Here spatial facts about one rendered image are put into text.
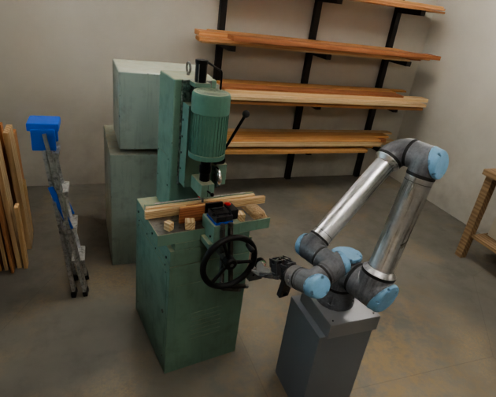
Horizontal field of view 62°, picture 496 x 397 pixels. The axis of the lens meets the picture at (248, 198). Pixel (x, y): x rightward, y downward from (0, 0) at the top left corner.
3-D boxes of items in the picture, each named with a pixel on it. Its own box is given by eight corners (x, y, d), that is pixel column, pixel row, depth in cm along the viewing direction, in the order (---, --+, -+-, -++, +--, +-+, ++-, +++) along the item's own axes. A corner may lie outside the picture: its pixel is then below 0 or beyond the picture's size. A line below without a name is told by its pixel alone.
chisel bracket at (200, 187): (200, 201, 203) (201, 185, 199) (190, 189, 213) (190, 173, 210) (214, 199, 206) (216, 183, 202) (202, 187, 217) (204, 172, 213)
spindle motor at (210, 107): (196, 165, 188) (201, 96, 175) (182, 151, 201) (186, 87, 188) (231, 162, 197) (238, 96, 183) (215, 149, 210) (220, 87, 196)
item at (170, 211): (145, 220, 197) (145, 212, 195) (144, 217, 198) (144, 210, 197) (264, 202, 229) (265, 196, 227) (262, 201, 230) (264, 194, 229)
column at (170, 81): (167, 214, 224) (173, 79, 193) (154, 196, 241) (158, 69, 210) (205, 209, 235) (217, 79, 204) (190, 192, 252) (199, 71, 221)
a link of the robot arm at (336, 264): (331, 242, 162) (308, 257, 157) (354, 257, 154) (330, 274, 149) (332, 258, 168) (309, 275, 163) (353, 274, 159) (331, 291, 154)
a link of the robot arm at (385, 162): (393, 124, 175) (287, 243, 166) (419, 134, 167) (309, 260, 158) (398, 142, 183) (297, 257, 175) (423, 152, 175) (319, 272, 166)
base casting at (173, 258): (168, 268, 197) (169, 252, 193) (135, 212, 240) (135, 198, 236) (250, 251, 218) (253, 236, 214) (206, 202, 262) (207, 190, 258)
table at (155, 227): (163, 258, 181) (164, 246, 178) (142, 224, 204) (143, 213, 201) (279, 236, 210) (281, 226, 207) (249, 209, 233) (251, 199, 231)
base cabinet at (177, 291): (163, 375, 227) (168, 268, 196) (134, 307, 271) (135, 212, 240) (235, 350, 249) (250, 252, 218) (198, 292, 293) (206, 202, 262)
